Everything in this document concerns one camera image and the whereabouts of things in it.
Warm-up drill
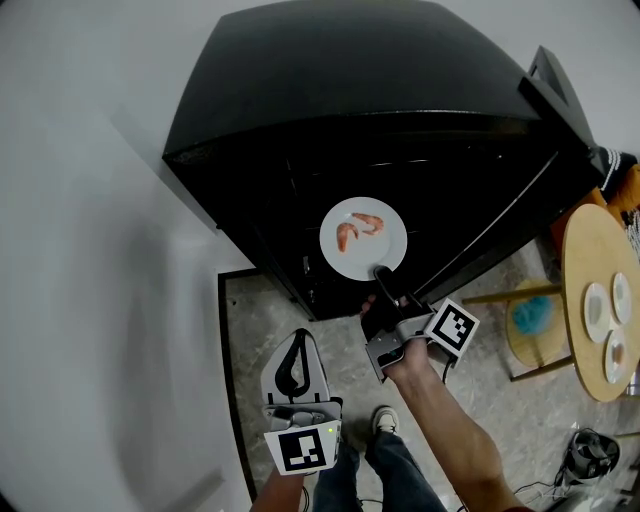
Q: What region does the white dish with brown food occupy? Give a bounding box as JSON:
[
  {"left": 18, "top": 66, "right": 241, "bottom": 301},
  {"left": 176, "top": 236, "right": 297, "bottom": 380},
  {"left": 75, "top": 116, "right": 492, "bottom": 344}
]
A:
[{"left": 603, "top": 328, "right": 629, "bottom": 386}]

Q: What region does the small white dish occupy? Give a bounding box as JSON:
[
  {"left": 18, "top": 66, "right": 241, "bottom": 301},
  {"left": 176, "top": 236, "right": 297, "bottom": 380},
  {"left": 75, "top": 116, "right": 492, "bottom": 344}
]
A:
[{"left": 611, "top": 271, "right": 633, "bottom": 326}]

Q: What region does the round wooden table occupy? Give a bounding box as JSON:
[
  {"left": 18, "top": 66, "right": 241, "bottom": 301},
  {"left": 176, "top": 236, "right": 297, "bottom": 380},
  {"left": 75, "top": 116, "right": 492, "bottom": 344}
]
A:
[{"left": 561, "top": 203, "right": 640, "bottom": 404}]

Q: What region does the black white headset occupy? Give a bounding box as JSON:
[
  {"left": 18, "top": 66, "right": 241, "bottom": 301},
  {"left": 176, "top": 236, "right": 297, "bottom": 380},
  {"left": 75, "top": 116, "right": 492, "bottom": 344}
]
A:
[{"left": 563, "top": 427, "right": 622, "bottom": 485}]

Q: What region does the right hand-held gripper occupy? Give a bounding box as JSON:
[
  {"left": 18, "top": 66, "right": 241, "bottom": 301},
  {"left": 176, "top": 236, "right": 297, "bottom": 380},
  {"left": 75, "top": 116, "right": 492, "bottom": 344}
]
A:
[{"left": 359, "top": 265, "right": 481, "bottom": 385}]

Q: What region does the person's jeans leg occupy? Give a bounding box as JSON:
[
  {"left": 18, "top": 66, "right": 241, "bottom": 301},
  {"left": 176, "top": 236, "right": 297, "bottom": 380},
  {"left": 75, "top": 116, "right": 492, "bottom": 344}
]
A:
[
  {"left": 363, "top": 430, "right": 447, "bottom": 512},
  {"left": 311, "top": 442, "right": 362, "bottom": 512}
]

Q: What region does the black white striped cloth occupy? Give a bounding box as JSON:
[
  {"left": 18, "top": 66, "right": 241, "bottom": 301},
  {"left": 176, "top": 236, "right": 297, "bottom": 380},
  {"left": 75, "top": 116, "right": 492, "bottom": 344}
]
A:
[{"left": 596, "top": 146, "right": 640, "bottom": 192}]

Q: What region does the person's right forearm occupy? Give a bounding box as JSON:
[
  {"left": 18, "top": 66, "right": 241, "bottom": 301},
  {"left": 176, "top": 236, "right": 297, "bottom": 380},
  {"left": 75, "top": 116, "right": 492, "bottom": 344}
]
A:
[{"left": 383, "top": 340, "right": 526, "bottom": 512}]

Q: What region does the black mini fridge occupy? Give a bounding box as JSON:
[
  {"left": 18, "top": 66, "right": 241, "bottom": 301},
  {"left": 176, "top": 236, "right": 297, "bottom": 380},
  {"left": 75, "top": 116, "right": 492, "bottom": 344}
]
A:
[{"left": 162, "top": 0, "right": 607, "bottom": 322}]

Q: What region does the thin floor cable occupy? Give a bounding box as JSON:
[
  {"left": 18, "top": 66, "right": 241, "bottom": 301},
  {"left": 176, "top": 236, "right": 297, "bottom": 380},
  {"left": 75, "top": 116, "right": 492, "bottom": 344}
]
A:
[{"left": 513, "top": 478, "right": 569, "bottom": 502}]

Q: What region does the curled orange shrimp food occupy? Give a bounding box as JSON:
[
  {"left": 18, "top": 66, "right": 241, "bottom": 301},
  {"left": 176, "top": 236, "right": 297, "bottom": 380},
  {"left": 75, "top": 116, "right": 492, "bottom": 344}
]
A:
[{"left": 335, "top": 222, "right": 359, "bottom": 254}]

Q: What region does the blue fluffy cloth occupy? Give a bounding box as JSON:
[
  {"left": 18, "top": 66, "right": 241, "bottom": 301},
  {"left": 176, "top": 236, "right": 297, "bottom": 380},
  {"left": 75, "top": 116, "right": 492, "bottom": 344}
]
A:
[{"left": 511, "top": 295, "right": 554, "bottom": 336}]

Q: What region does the large white dish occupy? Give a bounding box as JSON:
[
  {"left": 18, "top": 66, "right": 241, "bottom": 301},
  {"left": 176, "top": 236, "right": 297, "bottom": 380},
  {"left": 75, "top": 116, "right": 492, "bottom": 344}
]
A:
[{"left": 583, "top": 282, "right": 614, "bottom": 345}]

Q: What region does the orange cushion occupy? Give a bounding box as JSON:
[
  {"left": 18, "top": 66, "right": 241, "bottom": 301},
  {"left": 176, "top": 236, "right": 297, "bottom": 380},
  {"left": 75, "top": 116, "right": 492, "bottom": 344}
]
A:
[{"left": 605, "top": 163, "right": 640, "bottom": 217}]

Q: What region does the white sneaker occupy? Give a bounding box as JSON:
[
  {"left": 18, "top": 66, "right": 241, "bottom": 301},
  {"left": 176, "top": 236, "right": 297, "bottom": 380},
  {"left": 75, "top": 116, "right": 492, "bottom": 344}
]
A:
[{"left": 371, "top": 405, "right": 401, "bottom": 437}]

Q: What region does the person's right jeans leg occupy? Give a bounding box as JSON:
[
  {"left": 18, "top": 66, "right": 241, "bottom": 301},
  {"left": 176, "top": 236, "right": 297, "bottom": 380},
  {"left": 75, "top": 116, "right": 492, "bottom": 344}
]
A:
[{"left": 363, "top": 430, "right": 447, "bottom": 512}]

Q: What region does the white mesh fabric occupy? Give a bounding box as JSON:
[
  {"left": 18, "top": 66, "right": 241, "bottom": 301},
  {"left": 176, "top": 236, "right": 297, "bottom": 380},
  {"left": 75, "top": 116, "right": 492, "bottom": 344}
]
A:
[{"left": 621, "top": 205, "right": 640, "bottom": 257}]

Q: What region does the long orange shrimp food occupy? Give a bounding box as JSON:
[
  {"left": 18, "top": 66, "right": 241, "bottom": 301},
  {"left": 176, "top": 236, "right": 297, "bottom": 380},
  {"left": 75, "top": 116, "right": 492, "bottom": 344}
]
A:
[{"left": 350, "top": 212, "right": 386, "bottom": 237}]

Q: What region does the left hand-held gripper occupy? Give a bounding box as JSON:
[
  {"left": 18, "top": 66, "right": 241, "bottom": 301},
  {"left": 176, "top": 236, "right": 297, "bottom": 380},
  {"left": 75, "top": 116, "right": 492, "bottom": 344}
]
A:
[{"left": 259, "top": 329, "right": 344, "bottom": 477}]

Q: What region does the person's left jeans leg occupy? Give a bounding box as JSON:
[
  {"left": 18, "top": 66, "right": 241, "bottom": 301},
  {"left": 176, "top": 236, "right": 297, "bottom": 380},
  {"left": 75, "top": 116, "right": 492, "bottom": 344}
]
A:
[{"left": 311, "top": 442, "right": 362, "bottom": 512}]

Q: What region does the yellow round stool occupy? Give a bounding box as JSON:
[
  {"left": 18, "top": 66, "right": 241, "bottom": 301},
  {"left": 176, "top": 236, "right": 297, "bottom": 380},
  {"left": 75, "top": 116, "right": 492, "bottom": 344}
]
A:
[{"left": 461, "top": 278, "right": 575, "bottom": 383}]

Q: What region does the person's left forearm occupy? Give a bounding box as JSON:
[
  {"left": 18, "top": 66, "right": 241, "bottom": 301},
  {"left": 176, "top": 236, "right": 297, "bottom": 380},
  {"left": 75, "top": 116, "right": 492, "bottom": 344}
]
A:
[{"left": 248, "top": 468, "right": 307, "bottom": 512}]

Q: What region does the white round plate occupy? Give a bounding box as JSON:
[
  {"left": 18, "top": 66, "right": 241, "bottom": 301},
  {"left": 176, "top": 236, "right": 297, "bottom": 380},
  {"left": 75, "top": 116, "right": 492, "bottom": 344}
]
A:
[{"left": 318, "top": 196, "right": 409, "bottom": 282}]

